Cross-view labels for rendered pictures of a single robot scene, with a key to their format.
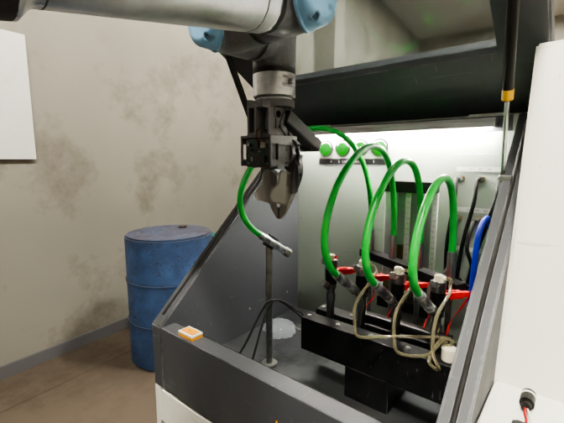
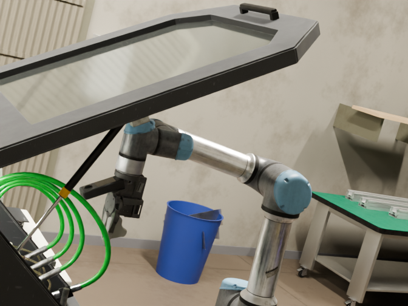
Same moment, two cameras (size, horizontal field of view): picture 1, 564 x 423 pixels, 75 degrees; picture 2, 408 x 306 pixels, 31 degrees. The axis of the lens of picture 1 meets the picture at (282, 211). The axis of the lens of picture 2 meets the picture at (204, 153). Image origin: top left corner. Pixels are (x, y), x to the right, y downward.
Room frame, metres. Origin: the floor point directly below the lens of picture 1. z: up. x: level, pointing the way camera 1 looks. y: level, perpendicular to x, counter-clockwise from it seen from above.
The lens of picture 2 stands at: (2.38, 0.89, 1.87)
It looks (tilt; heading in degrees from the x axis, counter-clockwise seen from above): 9 degrees down; 202
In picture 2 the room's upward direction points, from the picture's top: 15 degrees clockwise
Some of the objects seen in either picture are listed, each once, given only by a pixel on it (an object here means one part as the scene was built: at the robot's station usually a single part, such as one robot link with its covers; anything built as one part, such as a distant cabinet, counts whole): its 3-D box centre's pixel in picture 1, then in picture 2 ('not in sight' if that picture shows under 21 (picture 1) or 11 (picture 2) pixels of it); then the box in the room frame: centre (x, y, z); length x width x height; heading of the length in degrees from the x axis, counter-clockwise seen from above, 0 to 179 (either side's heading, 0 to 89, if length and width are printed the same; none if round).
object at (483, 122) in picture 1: (384, 128); not in sight; (1.03, -0.28, 1.43); 0.54 x 0.03 x 0.02; 50
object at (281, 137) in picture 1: (271, 135); (125, 193); (0.67, 0.02, 1.39); 0.09 x 0.08 x 0.12; 140
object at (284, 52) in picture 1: (273, 41); (138, 137); (0.67, 0.02, 1.55); 0.09 x 0.08 x 0.11; 137
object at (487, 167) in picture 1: (475, 218); not in sight; (0.88, -0.47, 1.20); 0.13 x 0.03 x 0.31; 50
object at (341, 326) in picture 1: (376, 362); not in sight; (0.75, -0.21, 0.91); 0.34 x 0.10 x 0.15; 50
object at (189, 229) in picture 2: not in sight; (189, 240); (-2.67, -1.05, 0.29); 0.50 x 0.46 x 0.58; 146
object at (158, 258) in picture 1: (171, 291); not in sight; (2.44, 0.76, 0.44); 0.58 x 0.58 x 0.87
